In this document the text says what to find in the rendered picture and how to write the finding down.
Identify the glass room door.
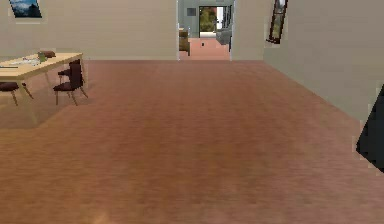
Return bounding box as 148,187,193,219
198,5,227,38

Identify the dark brown dining chair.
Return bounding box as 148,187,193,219
57,59,82,85
0,81,35,107
52,63,89,107

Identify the blue framed wall picture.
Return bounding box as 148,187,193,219
8,0,43,19

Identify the grey sofa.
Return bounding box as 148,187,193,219
215,28,233,47

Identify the white plate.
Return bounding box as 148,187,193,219
9,57,42,67

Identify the black television set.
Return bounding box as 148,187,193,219
355,84,384,173

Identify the brown wooden cabinet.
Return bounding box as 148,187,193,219
178,30,191,57

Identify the light wooden dining table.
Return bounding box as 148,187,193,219
0,52,85,128

